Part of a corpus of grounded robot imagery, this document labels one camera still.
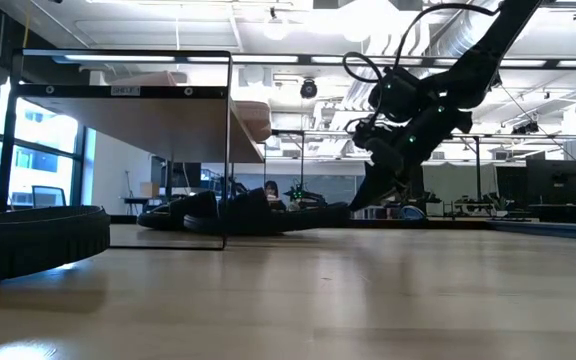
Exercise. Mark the silver ventilation duct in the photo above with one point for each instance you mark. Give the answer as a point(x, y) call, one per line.
point(455, 35)

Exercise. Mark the large black ceiling camera rig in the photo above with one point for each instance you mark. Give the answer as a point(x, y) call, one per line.
point(499, 80)

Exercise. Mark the round black hanging device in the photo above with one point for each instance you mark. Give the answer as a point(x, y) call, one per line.
point(309, 89)

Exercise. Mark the black slide sandal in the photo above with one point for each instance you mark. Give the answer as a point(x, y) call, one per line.
point(268, 222)
point(33, 240)
point(168, 217)

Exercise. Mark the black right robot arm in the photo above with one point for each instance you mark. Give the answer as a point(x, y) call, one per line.
point(488, 60)

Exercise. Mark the brown cardboard box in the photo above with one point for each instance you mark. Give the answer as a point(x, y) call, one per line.
point(149, 190)

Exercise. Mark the wooden shelf with black frame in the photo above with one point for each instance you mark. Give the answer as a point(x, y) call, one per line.
point(158, 125)

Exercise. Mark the black aluminium rig frame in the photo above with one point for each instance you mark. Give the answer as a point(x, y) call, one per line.
point(543, 230)

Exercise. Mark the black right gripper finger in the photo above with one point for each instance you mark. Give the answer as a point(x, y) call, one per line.
point(375, 190)

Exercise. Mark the black background stand frame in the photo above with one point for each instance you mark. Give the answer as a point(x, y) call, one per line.
point(477, 175)

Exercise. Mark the background robot with green lights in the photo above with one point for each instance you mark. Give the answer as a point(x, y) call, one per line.
point(304, 199)

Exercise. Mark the dark background cabinet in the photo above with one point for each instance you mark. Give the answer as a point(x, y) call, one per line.
point(173, 172)

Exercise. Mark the round white ceiling lamp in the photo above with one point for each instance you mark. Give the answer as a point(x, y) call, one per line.
point(274, 27)

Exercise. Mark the person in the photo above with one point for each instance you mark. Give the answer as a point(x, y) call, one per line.
point(271, 191)

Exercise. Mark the pink slide sandal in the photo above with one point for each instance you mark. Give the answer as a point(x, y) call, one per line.
point(262, 132)

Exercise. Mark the small black ceiling camera rig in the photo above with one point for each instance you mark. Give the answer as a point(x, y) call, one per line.
point(525, 129)

